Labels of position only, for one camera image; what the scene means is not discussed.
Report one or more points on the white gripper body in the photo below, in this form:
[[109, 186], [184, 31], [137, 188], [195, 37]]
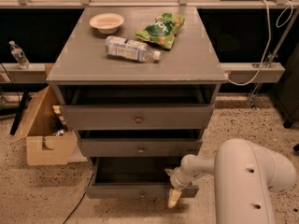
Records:
[[177, 178]]

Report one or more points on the grey bottom drawer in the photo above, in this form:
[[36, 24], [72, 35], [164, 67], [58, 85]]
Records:
[[131, 177]]

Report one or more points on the grey drawer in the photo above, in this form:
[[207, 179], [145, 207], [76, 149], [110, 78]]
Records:
[[136, 117], [131, 177], [139, 147]]

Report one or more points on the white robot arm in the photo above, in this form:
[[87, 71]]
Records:
[[245, 174]]

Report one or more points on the grey drawer cabinet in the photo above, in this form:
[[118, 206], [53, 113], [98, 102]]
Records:
[[188, 74]]

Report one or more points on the grey middle drawer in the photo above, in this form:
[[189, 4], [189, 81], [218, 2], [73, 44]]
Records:
[[139, 147]]

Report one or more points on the grey top drawer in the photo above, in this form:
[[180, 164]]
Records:
[[136, 117]]

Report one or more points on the open cardboard box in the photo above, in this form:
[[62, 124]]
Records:
[[37, 129]]

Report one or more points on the metal stand pole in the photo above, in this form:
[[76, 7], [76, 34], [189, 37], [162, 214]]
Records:
[[267, 60]]

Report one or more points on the clear plastic bottle lying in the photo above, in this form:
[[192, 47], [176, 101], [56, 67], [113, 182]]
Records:
[[131, 49]]

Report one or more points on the dark cabinet at right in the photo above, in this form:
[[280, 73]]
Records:
[[287, 90]]

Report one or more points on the green snack bag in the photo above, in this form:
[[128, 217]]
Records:
[[163, 30]]

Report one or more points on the white paper bowl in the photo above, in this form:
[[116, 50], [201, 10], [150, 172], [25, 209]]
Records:
[[107, 23]]

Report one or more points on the black table leg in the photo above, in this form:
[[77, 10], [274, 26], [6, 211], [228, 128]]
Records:
[[25, 97]]

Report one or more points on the upright water bottle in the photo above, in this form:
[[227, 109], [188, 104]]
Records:
[[19, 55]]

